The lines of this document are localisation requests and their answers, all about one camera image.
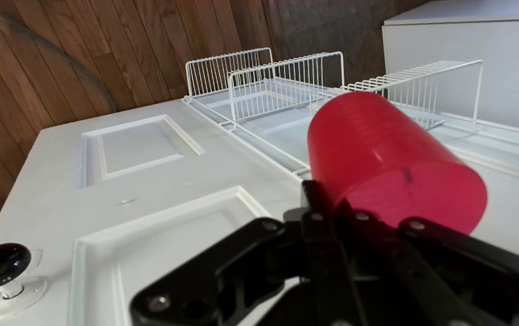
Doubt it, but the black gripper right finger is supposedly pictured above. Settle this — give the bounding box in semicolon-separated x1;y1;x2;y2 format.
337;203;519;326

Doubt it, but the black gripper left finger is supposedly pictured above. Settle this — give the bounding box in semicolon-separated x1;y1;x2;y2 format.
131;181;357;326

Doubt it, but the pink plastic cup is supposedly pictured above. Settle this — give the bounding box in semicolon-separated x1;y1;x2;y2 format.
308;93;489;234

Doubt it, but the white panel door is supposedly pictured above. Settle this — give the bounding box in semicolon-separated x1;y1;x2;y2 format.
0;102;519;326

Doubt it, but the white cabinet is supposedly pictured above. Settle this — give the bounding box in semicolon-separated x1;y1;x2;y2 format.
382;0;519;129

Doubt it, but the white wire door rack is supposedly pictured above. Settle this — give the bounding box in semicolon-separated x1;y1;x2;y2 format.
184;46;519;183

